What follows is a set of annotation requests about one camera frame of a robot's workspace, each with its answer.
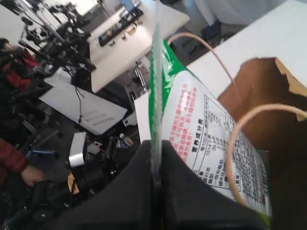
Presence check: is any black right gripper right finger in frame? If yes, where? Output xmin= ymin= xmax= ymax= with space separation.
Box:
xmin=153 ymin=140 xmax=268 ymax=230

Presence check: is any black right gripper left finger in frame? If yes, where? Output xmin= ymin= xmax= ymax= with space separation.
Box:
xmin=51 ymin=140 xmax=156 ymax=230

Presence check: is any green seaweed package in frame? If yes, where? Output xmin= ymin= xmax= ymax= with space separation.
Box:
xmin=149 ymin=1 xmax=272 ymax=225

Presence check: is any brown paper bag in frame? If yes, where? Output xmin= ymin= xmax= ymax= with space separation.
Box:
xmin=167 ymin=33 xmax=307 ymax=230

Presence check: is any white desk with equipment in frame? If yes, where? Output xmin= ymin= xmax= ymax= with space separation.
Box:
xmin=87 ymin=0 xmax=190 ymax=93

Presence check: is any person in red jacket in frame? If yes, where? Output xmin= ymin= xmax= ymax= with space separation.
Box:
xmin=0 ymin=38 xmax=47 ymax=188

